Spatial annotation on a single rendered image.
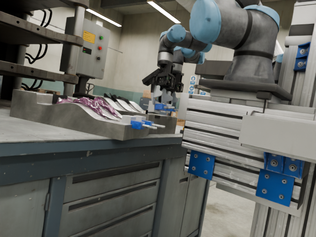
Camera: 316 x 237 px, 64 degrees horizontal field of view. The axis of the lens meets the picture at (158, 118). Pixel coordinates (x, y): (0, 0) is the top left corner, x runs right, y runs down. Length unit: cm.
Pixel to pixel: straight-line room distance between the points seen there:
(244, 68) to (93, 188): 66
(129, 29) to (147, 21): 90
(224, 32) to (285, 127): 31
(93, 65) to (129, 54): 824
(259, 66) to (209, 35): 17
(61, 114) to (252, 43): 69
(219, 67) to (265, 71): 446
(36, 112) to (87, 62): 100
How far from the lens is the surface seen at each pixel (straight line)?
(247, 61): 79
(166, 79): 119
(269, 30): 82
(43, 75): 172
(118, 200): 111
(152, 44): 963
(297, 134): 60
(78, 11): 182
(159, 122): 122
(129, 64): 1011
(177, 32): 115
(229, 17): 76
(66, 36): 176
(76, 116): 95
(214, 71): 526
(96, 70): 204
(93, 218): 105
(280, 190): 79
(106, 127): 89
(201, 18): 75
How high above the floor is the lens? 94
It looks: 3 degrees down
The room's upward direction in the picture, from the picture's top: 9 degrees clockwise
